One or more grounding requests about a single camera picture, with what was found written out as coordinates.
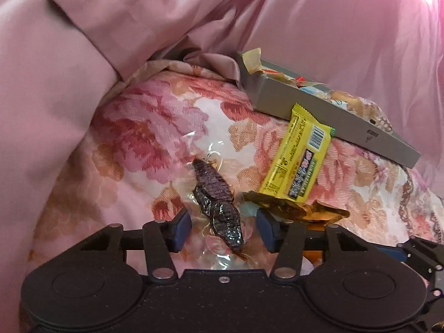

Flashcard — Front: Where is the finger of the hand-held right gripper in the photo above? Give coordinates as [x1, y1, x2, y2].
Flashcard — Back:
[376, 238, 444, 280]
[421, 281, 444, 333]

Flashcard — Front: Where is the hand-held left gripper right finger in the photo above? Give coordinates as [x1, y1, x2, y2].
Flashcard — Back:
[257, 208, 379, 280]

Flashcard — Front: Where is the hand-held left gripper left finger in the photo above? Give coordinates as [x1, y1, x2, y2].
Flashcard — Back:
[80, 208, 192, 282]

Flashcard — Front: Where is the gold foil snack packet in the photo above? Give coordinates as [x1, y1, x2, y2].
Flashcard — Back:
[243, 191, 351, 223]

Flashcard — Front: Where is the dark dried snack clear packet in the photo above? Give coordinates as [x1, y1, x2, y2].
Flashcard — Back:
[187, 130, 259, 271]

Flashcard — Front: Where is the yellow snack bar packet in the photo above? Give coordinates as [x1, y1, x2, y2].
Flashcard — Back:
[258, 103, 336, 202]

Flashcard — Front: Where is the grey cardboard box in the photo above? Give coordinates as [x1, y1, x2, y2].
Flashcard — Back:
[238, 50, 422, 169]

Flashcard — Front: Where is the clear bread packet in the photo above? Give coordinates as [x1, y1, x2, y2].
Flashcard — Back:
[329, 90, 394, 133]

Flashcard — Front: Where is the floral bed sheet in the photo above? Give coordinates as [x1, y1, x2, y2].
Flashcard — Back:
[28, 59, 444, 285]

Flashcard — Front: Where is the pink duvet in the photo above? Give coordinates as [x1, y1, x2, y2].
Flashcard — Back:
[0, 0, 243, 333]

